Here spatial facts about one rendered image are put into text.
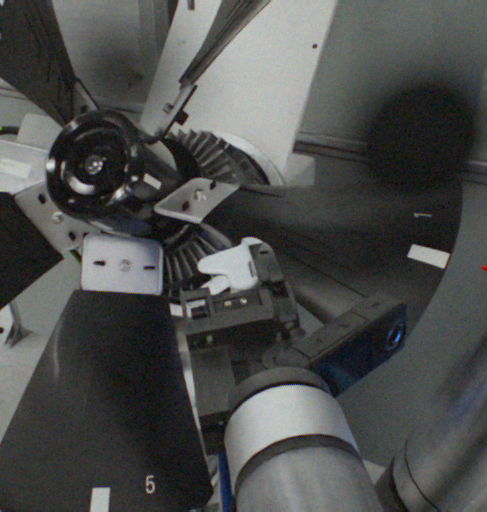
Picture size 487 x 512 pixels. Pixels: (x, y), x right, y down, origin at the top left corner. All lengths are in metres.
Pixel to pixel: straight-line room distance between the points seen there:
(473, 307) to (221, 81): 0.79
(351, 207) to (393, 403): 1.12
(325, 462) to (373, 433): 1.45
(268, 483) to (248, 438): 0.03
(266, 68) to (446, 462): 0.68
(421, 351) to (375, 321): 1.11
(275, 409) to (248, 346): 0.09
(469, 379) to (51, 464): 0.43
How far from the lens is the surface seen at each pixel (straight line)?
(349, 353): 0.42
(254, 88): 0.91
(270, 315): 0.41
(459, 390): 0.35
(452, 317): 1.45
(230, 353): 0.41
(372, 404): 1.69
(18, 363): 2.33
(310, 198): 0.61
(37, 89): 0.84
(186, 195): 0.64
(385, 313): 0.44
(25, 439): 0.65
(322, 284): 0.52
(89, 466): 0.64
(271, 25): 0.95
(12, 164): 0.93
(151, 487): 0.65
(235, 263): 0.49
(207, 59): 0.64
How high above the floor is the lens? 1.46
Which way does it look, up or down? 32 degrees down
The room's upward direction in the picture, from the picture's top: straight up
